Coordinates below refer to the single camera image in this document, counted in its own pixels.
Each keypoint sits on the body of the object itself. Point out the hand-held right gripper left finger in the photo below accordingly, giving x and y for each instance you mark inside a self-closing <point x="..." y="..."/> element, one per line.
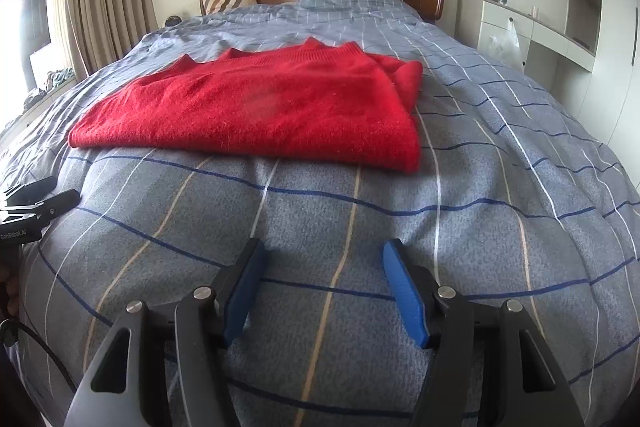
<point x="245" y="292"/>

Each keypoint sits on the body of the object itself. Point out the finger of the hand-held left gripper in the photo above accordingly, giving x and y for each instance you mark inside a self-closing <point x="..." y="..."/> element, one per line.
<point x="50" y="204"/>
<point x="30" y="188"/>

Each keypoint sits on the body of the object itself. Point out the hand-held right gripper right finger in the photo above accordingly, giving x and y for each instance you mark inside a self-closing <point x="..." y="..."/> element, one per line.
<point x="407" y="292"/>

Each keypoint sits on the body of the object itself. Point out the red knit sweater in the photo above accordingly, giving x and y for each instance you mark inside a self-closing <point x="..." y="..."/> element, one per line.
<point x="250" y="112"/>

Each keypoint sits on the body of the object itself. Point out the person's left hand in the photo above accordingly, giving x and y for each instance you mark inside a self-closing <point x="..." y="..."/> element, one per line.
<point x="9" y="297"/>

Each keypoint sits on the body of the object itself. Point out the blue plaid duvet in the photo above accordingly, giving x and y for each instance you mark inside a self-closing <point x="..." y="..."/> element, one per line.
<point x="350" y="232"/>

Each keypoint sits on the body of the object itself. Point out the pile of sundries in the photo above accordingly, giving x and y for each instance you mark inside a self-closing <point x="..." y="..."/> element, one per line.
<point x="50" y="79"/>

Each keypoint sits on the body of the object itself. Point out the white plastic bag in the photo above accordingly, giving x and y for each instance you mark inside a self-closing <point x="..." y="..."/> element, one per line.
<point x="505" y="44"/>

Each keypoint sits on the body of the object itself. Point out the white desk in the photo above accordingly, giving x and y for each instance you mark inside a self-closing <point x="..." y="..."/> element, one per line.
<point x="500" y="19"/>

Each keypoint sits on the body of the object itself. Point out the white wardrobe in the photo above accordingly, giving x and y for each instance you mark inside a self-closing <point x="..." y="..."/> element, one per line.
<point x="615" y="57"/>

